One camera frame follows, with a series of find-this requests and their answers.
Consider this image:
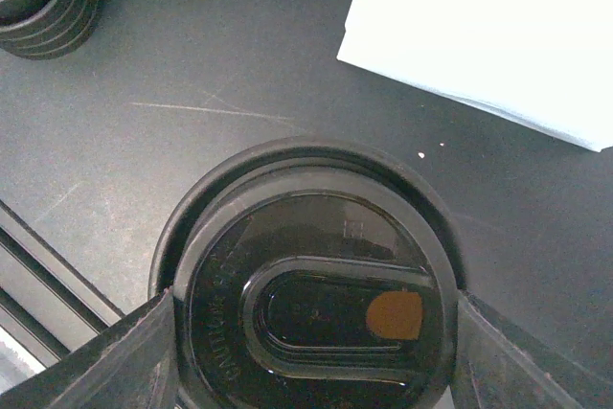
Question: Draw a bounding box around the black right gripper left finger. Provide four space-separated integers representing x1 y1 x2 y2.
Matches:
1 288 178 408

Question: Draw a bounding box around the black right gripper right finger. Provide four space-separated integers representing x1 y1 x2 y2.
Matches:
450 290 612 408

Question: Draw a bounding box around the light blue paper bag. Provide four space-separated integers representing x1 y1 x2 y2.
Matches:
337 0 612 151

